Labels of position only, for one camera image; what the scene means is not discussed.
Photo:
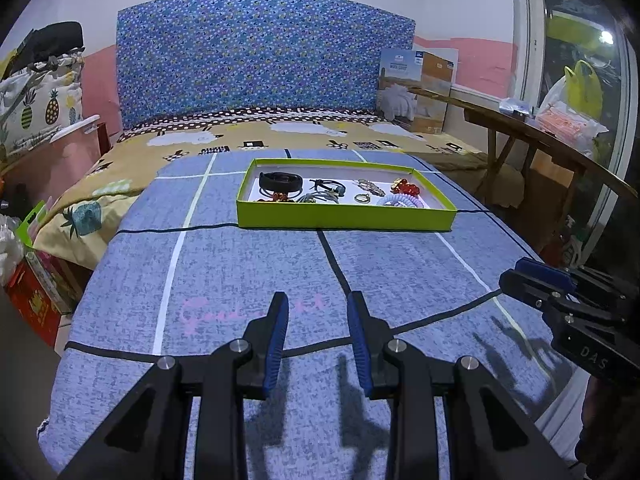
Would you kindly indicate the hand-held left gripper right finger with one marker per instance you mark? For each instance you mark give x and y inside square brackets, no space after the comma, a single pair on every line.
[358,350]

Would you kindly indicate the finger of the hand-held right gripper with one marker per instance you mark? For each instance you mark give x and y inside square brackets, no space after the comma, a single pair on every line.
[525,287]
[547,272]

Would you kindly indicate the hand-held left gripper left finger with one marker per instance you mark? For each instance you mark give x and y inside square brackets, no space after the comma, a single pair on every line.
[275,350]

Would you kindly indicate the green jewelry tray box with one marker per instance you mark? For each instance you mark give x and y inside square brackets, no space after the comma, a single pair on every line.
[340,217]

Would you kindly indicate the red charm ornament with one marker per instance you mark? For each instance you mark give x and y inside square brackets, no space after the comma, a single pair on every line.
[274,198]

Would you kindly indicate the person's right forearm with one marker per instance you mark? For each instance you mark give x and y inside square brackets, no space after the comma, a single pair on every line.
[607,420]

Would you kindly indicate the blue grid blanket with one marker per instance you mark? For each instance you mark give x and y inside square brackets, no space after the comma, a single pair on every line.
[250,270]

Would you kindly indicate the wooden table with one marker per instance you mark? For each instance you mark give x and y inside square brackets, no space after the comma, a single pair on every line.
[530,132]

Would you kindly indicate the pink packet bag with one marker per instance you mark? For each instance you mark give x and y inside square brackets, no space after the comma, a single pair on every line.
[567,126]

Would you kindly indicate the small clear blue packet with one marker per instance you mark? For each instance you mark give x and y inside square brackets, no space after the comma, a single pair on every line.
[515,106]

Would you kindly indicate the yellow plastic bag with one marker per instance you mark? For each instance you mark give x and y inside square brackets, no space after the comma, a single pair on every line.
[583,87]

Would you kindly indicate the printed cardboard package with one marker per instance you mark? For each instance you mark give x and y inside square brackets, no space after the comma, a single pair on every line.
[415,90]

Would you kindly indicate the brown dotted cloth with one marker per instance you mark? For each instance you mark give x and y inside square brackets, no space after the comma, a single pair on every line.
[225,119]

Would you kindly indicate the red cardboard box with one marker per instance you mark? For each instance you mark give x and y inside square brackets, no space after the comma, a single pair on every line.
[32,300]

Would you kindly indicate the green paper bag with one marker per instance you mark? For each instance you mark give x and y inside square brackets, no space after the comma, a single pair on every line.
[31,222]

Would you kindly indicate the white plastic bag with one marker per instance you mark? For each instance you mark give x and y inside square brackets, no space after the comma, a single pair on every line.
[7,252]

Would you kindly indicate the blue floral headboard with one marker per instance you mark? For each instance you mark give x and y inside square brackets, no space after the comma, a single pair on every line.
[250,50]

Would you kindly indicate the pineapple print bag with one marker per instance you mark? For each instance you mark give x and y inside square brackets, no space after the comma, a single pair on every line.
[45,105]

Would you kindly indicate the black bag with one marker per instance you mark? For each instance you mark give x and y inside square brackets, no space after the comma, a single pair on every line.
[55,37]

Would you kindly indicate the white window frame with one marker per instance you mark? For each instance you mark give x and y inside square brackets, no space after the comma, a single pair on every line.
[526,35]

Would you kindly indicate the dark red wooden post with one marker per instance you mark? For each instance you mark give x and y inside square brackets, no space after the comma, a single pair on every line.
[103,137]

